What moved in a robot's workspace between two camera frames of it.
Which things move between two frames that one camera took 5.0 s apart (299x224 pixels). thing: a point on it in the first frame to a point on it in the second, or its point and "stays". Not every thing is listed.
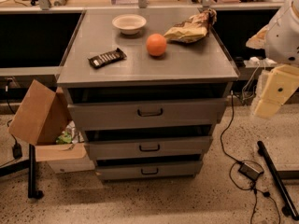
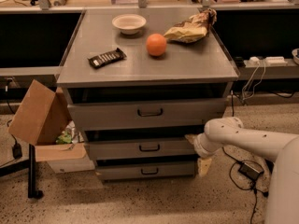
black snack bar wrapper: (106, 58) stays
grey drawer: (149, 147) stays
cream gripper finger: (258, 41) to (204, 146)
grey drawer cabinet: (145, 87) stays
